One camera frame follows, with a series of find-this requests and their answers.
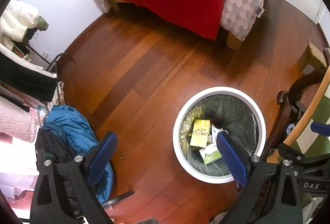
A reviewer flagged white coat on rack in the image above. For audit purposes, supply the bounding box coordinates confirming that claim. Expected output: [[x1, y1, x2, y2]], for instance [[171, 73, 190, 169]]
[[1, 0, 49, 51]]

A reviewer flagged green cardboard box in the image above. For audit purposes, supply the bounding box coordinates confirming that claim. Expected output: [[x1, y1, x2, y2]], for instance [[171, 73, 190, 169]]
[[199, 143, 222, 165]]

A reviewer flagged yellow cigarette carton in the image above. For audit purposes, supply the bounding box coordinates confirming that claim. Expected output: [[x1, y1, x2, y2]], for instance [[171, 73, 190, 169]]
[[190, 119, 211, 148]]

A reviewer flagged cardboard box on floor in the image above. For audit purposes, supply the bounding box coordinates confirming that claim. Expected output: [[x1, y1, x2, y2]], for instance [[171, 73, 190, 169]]
[[298, 41, 327, 75]]

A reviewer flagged blue jacket on floor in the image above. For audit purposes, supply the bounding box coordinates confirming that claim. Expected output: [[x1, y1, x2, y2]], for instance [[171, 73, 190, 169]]
[[42, 105, 114, 203]]

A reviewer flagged round green checkered table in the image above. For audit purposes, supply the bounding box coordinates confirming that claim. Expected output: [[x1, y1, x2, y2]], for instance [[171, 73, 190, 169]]
[[266, 69, 329, 164]]

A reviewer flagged white round trash bin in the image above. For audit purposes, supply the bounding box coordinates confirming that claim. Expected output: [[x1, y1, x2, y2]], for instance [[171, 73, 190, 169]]
[[172, 87, 266, 184]]

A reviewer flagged white pink torn box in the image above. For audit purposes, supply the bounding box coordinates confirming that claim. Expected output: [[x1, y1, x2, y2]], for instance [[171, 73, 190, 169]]
[[210, 125, 228, 143]]

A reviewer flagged pink cloth pile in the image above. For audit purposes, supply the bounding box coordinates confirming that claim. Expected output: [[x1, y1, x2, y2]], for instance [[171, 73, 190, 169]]
[[0, 97, 38, 143]]

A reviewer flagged dark wooden chair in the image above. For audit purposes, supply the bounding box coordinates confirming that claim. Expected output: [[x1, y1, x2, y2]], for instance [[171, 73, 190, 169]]
[[261, 69, 327, 160]]

